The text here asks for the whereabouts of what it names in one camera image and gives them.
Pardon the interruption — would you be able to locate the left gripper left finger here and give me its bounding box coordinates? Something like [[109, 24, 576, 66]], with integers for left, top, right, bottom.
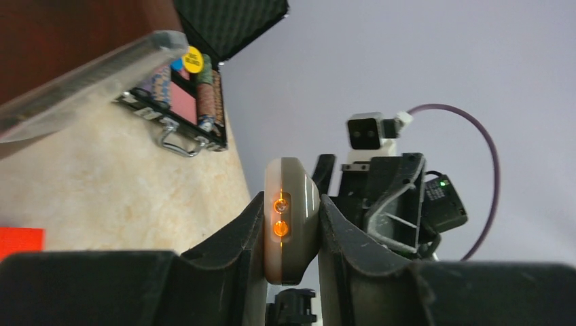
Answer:
[[1, 194, 266, 325]]

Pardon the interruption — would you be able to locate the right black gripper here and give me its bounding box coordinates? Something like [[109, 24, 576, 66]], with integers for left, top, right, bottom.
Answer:
[[312, 153, 468, 260]]

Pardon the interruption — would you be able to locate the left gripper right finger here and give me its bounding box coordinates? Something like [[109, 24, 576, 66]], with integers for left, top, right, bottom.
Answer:
[[319, 196, 575, 325]]

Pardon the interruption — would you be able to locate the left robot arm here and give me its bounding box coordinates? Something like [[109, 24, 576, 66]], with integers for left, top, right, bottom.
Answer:
[[1, 194, 575, 325]]

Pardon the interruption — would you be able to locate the pink card deck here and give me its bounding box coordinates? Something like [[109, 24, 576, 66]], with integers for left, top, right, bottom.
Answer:
[[170, 82, 197, 124]]

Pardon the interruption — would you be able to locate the black poker chip case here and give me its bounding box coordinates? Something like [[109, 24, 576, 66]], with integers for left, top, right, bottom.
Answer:
[[117, 1, 289, 158]]

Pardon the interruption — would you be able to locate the yellow big blind chip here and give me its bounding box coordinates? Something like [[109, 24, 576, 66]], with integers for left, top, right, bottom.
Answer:
[[182, 46, 204, 74]]

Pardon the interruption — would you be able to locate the orange red block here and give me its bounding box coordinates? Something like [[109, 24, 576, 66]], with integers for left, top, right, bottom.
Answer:
[[1, 227, 45, 260]]

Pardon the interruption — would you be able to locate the blue chip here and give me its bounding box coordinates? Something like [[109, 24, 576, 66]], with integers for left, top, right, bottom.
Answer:
[[170, 58, 183, 71]]

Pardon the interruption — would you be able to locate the brown wooden metronome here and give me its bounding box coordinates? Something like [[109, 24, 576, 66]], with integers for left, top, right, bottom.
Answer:
[[1, 1, 188, 158]]

